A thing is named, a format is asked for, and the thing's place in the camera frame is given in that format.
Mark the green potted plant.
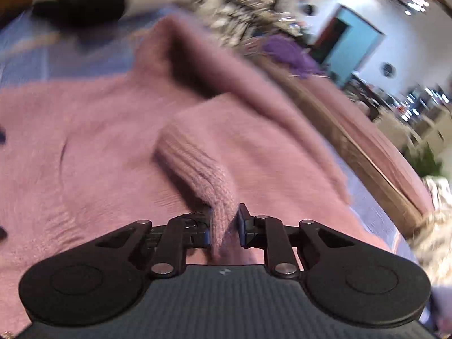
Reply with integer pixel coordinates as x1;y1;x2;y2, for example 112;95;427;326
405;144;443;178

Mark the white cabinet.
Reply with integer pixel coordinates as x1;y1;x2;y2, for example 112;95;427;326
374;106;452;151

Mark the teal door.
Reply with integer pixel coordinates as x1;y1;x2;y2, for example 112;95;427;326
328;5;384;89

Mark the blue patterned blanket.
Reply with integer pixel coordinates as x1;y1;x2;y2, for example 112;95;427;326
0;5;421;265

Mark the pink upholstered bed edge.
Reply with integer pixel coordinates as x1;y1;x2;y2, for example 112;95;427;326
244;40;436;235

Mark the pink knit sweater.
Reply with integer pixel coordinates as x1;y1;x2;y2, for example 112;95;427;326
0;14;392;336

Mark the dark cloth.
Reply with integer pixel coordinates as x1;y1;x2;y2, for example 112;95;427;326
32;0;127;28

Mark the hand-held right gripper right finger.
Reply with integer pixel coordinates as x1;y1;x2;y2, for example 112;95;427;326
236;203;356;279

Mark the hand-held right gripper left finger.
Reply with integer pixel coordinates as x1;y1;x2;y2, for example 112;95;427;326
95;208;214;279

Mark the purple cloth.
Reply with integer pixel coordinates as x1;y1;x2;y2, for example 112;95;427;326
261;35;326;79

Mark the floral quilt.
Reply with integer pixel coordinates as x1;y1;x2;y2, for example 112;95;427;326
408;176;452;336

